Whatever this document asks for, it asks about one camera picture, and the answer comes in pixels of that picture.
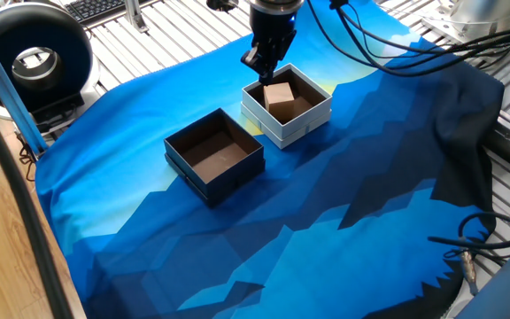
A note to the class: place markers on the dark navy square box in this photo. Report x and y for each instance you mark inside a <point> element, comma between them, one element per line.
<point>237,177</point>

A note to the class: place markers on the blue aluminium frame post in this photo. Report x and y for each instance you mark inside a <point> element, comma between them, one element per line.
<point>8,88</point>

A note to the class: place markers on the blue mountain print cloth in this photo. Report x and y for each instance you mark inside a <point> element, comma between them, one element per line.
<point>281,243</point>

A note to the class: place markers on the silver upright metal bracket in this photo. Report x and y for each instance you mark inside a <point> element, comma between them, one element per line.
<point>134,15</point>

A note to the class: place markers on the small black round object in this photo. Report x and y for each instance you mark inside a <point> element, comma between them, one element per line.
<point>221,4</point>

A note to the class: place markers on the brown wooden cube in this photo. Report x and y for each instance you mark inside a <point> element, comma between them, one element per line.
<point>279,99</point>

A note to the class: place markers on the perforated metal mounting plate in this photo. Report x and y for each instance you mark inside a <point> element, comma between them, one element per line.
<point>438,22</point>

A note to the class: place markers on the light grey square box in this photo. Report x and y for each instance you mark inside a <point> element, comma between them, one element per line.
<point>299,128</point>

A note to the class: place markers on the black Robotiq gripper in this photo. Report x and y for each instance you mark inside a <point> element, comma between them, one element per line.
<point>272,26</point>

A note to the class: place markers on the black computer keyboard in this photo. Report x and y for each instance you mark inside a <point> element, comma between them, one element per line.
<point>95,6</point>

